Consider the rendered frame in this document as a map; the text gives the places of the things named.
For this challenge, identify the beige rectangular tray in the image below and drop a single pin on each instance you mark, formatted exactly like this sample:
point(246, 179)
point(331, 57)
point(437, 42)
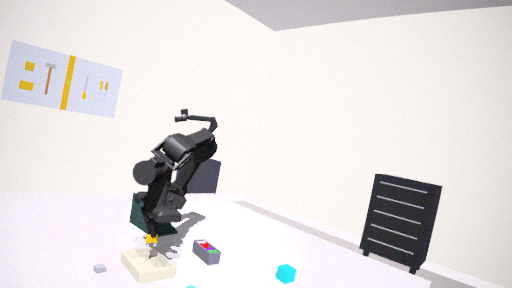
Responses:
point(147, 265)

